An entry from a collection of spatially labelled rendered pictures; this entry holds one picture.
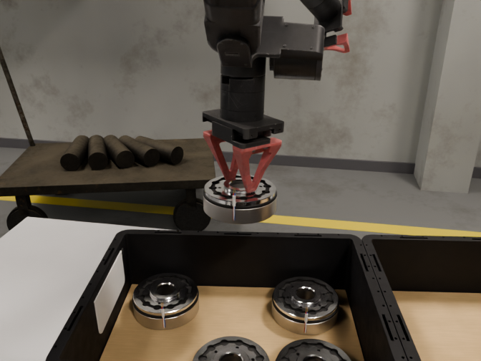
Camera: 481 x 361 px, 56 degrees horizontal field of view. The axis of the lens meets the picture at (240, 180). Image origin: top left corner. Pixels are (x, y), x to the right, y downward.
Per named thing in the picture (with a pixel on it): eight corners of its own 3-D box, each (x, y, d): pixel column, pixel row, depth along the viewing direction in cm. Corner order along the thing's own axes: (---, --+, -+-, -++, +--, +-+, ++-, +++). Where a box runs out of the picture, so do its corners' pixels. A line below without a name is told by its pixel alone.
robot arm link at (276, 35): (223, -31, 49) (214, 39, 47) (331, -29, 48) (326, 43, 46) (236, 33, 61) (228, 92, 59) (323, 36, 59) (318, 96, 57)
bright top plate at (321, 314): (270, 318, 67) (271, 314, 67) (274, 277, 76) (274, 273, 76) (341, 324, 66) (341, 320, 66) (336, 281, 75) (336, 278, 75)
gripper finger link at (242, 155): (249, 175, 67) (250, 113, 64) (280, 191, 62) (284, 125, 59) (210, 185, 64) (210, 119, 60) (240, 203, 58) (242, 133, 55)
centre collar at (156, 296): (148, 303, 69) (147, 299, 69) (151, 283, 74) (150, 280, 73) (180, 301, 70) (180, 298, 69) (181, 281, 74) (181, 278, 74)
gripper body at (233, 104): (238, 118, 66) (240, 66, 63) (285, 135, 59) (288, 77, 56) (200, 124, 63) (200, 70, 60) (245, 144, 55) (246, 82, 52)
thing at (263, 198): (197, 203, 60) (196, 198, 60) (212, 175, 69) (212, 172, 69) (273, 208, 59) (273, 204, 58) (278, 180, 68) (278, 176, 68)
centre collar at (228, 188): (219, 193, 62) (219, 189, 62) (225, 180, 66) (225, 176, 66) (255, 195, 61) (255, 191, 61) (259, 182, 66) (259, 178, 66)
